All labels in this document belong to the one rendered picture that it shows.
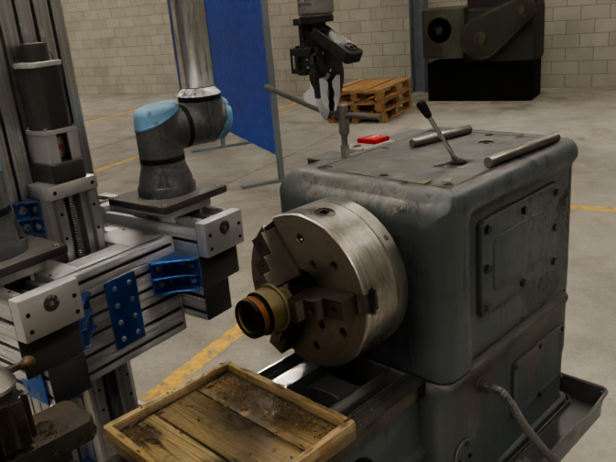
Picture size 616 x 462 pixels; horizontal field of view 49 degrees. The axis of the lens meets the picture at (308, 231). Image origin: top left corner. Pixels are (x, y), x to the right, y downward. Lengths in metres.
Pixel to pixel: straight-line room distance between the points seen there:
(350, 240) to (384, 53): 10.95
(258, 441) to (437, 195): 0.55
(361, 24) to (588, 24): 3.70
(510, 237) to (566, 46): 9.87
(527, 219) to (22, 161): 1.17
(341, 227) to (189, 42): 0.77
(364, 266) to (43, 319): 0.64
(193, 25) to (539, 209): 0.96
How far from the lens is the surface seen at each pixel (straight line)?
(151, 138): 1.74
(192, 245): 1.71
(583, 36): 11.24
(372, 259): 1.21
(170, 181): 1.75
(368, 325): 1.22
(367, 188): 1.36
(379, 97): 8.97
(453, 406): 1.45
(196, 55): 1.80
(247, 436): 1.26
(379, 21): 12.10
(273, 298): 1.21
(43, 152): 1.69
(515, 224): 1.49
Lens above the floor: 1.61
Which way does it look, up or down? 19 degrees down
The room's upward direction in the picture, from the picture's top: 5 degrees counter-clockwise
